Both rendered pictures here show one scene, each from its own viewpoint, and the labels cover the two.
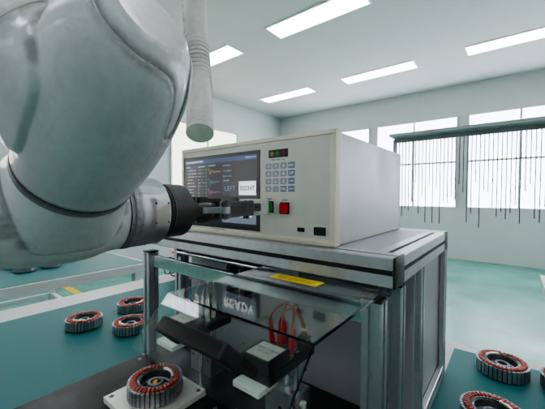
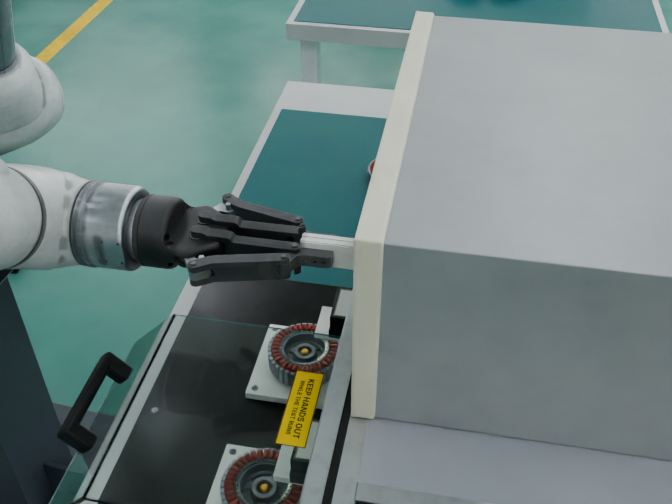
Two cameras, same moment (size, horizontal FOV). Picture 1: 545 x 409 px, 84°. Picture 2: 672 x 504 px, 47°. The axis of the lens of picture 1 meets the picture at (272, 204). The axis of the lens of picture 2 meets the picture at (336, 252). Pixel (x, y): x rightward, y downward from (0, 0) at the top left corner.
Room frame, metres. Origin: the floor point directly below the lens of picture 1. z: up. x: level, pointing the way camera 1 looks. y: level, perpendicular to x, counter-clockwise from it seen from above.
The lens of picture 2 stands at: (0.30, -0.50, 1.67)
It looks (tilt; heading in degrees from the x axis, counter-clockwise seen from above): 39 degrees down; 62
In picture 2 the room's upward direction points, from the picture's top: straight up
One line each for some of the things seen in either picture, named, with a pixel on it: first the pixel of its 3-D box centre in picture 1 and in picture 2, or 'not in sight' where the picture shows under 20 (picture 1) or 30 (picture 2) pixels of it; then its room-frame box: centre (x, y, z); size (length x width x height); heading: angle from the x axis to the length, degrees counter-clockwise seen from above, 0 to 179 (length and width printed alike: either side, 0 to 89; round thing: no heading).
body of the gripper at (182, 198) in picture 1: (185, 209); (185, 234); (0.46, 0.13, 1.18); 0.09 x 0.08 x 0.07; 142
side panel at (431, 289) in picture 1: (427, 327); not in sight; (0.68, -0.35, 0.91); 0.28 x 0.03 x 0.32; 142
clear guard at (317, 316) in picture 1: (280, 311); (237, 428); (0.44, -0.01, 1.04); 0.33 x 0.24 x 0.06; 142
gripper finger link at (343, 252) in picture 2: (255, 207); (335, 254); (0.58, 0.03, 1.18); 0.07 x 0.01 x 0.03; 142
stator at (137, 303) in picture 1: (132, 304); not in sight; (1.20, 0.55, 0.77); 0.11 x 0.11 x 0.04
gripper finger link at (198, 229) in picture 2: (224, 208); (246, 249); (0.50, 0.08, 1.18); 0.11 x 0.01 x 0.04; 140
